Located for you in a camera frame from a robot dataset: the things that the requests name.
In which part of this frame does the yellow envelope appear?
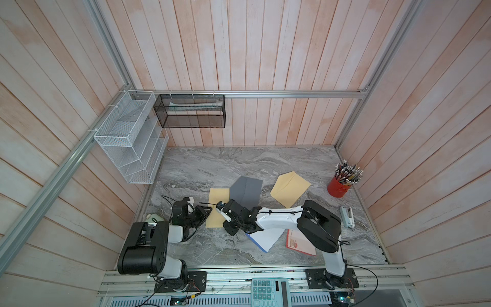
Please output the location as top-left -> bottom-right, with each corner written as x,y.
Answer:
205,187 -> 231,229
271,171 -> 311,208

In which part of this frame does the white wire mesh shelf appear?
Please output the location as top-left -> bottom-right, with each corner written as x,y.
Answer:
95,90 -> 169,184

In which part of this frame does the green tape dispenser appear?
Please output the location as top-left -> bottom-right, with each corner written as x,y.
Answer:
145,214 -> 166,223

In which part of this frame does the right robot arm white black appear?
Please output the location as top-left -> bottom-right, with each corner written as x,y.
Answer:
216,200 -> 347,290

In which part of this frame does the grey envelope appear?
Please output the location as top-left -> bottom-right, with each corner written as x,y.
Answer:
230,176 -> 263,209

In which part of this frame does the bundle of pencils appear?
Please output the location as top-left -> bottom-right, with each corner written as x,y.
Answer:
334,160 -> 363,186

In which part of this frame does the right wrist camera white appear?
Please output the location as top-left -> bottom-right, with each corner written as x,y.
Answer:
216,202 -> 233,222

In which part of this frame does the white stapler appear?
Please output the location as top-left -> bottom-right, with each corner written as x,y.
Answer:
340,206 -> 355,229

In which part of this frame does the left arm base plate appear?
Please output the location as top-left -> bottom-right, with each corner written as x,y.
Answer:
154,271 -> 207,293

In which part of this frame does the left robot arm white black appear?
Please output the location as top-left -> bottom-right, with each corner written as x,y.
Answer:
117,197 -> 212,293

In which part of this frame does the black mesh basket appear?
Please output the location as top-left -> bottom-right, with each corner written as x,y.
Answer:
153,93 -> 226,129

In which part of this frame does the blue bordered letter paper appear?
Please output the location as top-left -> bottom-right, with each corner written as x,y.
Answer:
247,228 -> 285,253

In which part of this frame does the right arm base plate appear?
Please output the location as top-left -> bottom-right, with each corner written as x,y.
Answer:
305,268 -> 359,291

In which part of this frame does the red bordered card right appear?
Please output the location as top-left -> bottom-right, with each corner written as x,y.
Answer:
286,230 -> 317,257

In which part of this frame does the teal calculator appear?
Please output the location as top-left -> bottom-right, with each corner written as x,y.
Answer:
251,278 -> 292,307

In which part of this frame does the red pencil cup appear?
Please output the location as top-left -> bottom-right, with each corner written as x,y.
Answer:
327,177 -> 351,198

